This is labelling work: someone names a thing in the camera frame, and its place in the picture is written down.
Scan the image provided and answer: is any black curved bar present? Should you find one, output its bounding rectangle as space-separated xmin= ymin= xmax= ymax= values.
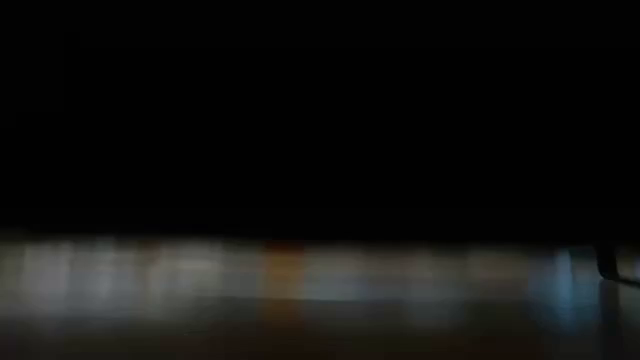
xmin=595 ymin=243 xmax=640 ymax=289

